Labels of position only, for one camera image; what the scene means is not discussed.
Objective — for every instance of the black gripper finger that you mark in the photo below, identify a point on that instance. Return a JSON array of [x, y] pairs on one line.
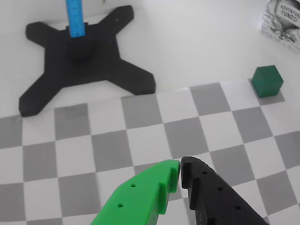
[[211, 201]]

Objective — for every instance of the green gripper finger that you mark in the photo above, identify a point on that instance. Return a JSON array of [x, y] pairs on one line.
[[140, 194]]

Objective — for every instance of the green dice cube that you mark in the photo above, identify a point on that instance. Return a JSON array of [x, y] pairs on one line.
[[267, 82]]

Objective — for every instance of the grey white checkered mat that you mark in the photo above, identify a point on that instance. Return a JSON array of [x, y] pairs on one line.
[[140, 131]]

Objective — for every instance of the black cross-shaped stand base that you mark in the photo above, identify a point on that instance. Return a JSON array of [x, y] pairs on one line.
[[77, 65]]

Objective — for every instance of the white printed box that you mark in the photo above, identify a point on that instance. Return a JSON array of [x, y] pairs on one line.
[[281, 23]]

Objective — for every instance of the blue vertical post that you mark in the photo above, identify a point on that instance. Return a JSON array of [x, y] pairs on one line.
[[75, 18]]

